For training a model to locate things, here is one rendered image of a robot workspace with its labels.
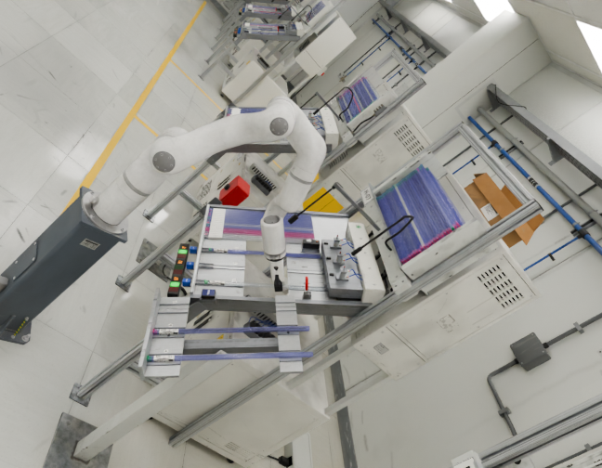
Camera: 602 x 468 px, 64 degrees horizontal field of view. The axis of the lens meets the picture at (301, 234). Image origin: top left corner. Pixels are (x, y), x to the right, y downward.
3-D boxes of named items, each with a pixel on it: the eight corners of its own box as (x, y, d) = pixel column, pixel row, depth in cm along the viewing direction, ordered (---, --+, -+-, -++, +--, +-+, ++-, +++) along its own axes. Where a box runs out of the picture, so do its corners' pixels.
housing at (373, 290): (359, 315, 196) (365, 289, 188) (343, 245, 236) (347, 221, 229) (378, 316, 197) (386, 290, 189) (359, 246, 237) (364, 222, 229)
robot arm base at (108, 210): (81, 221, 164) (114, 188, 158) (81, 184, 176) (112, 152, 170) (128, 242, 177) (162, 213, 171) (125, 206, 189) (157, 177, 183)
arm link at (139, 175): (118, 177, 163) (164, 132, 155) (135, 157, 179) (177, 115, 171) (146, 201, 167) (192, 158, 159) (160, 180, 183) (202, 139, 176)
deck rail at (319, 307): (189, 309, 186) (189, 297, 182) (189, 305, 187) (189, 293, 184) (370, 318, 194) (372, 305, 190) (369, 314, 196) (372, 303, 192)
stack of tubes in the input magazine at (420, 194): (400, 263, 184) (461, 222, 175) (375, 197, 226) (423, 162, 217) (418, 281, 190) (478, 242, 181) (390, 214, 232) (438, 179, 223)
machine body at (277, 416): (135, 419, 220) (230, 352, 200) (162, 313, 278) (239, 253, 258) (237, 473, 250) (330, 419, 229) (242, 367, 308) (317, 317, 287)
